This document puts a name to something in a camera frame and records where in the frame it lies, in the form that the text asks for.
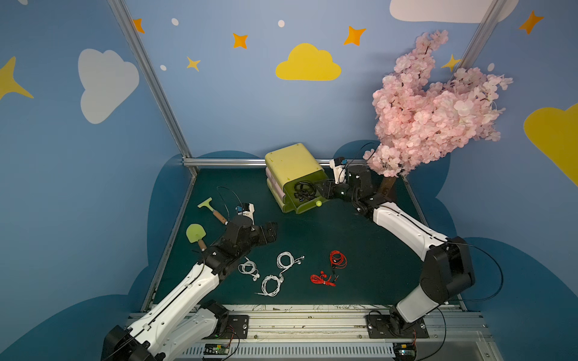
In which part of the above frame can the black earphones coil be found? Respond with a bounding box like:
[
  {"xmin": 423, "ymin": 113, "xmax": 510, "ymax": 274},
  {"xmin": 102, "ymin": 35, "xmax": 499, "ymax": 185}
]
[
  {"xmin": 294, "ymin": 180, "xmax": 318, "ymax": 199},
  {"xmin": 294, "ymin": 189, "xmax": 315, "ymax": 202}
]

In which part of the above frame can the green drawer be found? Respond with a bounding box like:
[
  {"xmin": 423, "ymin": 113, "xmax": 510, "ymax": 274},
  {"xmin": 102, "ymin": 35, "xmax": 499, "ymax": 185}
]
[{"xmin": 282, "ymin": 169, "xmax": 328, "ymax": 214}]

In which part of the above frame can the green three-drawer cabinet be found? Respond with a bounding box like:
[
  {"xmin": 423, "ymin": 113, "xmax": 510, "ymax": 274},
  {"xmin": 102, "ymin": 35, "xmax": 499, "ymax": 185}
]
[{"xmin": 265, "ymin": 143, "xmax": 323, "ymax": 211}]

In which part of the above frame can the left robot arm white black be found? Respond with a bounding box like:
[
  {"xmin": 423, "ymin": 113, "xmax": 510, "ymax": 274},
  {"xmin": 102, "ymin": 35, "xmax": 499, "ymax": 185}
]
[{"xmin": 101, "ymin": 215, "xmax": 278, "ymax": 360}]

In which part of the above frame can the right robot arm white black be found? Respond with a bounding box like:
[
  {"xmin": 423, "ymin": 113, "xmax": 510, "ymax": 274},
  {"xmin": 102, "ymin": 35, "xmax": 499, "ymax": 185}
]
[{"xmin": 315, "ymin": 165, "xmax": 476, "ymax": 333}]

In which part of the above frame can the white earphones left coil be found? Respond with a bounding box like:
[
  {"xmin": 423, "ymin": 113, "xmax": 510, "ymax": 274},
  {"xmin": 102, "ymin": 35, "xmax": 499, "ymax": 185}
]
[{"xmin": 237, "ymin": 257, "xmax": 260, "ymax": 281}]

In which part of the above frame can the white earphones coil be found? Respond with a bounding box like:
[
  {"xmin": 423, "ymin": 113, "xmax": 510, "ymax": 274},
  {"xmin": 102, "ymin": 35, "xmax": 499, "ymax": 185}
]
[
  {"xmin": 257, "ymin": 275, "xmax": 284, "ymax": 297},
  {"xmin": 237, "ymin": 257, "xmax": 260, "ymax": 281},
  {"xmin": 276, "ymin": 251, "xmax": 305, "ymax": 275}
]

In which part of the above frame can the white earphones upper coil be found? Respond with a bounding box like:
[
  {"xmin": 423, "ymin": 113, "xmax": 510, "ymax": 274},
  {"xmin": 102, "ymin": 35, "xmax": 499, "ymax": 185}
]
[{"xmin": 276, "ymin": 251, "xmax": 305, "ymax": 275}]

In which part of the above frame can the white earphones lower coil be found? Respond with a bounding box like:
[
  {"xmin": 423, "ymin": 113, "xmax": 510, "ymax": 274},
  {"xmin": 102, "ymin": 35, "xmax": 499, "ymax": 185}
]
[{"xmin": 257, "ymin": 275, "xmax": 284, "ymax": 297}]

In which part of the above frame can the red earphones upper coil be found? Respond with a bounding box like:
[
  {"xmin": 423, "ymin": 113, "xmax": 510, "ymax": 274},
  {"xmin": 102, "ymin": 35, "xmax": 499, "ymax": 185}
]
[{"xmin": 330, "ymin": 251, "xmax": 348, "ymax": 269}]

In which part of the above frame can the red earphones lower bundle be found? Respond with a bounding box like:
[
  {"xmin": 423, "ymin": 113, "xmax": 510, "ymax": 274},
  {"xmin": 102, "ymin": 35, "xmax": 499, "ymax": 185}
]
[{"xmin": 309, "ymin": 271, "xmax": 339, "ymax": 287}]

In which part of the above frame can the pink blossom artificial tree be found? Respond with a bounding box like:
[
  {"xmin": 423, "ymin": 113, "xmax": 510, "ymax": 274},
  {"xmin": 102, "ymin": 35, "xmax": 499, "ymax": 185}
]
[{"xmin": 364, "ymin": 31, "xmax": 513, "ymax": 177}]

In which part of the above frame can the left green circuit board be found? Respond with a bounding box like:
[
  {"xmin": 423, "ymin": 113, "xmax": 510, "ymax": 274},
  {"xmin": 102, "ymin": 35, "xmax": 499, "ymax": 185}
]
[{"xmin": 203, "ymin": 344, "xmax": 231, "ymax": 358}]

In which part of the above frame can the green circuit board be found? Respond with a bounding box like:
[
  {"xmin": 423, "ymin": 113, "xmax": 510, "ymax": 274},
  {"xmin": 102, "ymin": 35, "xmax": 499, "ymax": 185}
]
[
  {"xmin": 203, "ymin": 344, "xmax": 231, "ymax": 358},
  {"xmin": 393, "ymin": 343, "xmax": 417, "ymax": 361}
]

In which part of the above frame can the right green circuit board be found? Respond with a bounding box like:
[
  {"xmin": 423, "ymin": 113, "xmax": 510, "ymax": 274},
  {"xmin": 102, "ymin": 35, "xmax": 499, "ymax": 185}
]
[{"xmin": 393, "ymin": 343, "xmax": 417, "ymax": 361}]

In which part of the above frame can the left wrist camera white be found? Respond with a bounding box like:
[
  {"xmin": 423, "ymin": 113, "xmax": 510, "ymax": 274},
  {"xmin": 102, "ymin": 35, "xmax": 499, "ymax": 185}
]
[{"xmin": 236, "ymin": 202, "xmax": 254, "ymax": 224}]

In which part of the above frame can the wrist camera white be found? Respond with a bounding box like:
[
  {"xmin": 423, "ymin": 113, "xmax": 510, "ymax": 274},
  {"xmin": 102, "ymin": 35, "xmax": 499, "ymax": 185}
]
[
  {"xmin": 236, "ymin": 202, "xmax": 254, "ymax": 224},
  {"xmin": 330, "ymin": 157, "xmax": 347, "ymax": 184}
]

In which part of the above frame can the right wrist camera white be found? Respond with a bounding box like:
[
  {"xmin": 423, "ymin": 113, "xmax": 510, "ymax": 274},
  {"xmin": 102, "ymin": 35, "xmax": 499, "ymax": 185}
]
[{"xmin": 330, "ymin": 157, "xmax": 347, "ymax": 184}]

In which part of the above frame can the green round paddle wooden handle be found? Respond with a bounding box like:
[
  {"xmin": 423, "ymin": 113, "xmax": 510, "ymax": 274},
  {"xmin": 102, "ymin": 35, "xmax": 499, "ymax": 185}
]
[{"xmin": 185, "ymin": 224, "xmax": 207, "ymax": 251}]

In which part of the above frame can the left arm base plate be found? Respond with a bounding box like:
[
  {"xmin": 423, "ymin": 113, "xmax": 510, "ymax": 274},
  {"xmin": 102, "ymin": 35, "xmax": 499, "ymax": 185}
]
[{"xmin": 209, "ymin": 314, "xmax": 250, "ymax": 339}]

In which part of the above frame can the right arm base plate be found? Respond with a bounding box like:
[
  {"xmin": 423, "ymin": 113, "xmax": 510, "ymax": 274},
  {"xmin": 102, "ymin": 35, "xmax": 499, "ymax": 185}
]
[{"xmin": 365, "ymin": 313, "xmax": 429, "ymax": 339}]

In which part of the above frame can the aluminium rail front frame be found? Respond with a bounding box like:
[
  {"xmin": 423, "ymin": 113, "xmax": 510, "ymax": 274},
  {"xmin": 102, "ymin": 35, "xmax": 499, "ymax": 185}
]
[{"xmin": 174, "ymin": 303, "xmax": 501, "ymax": 360}]

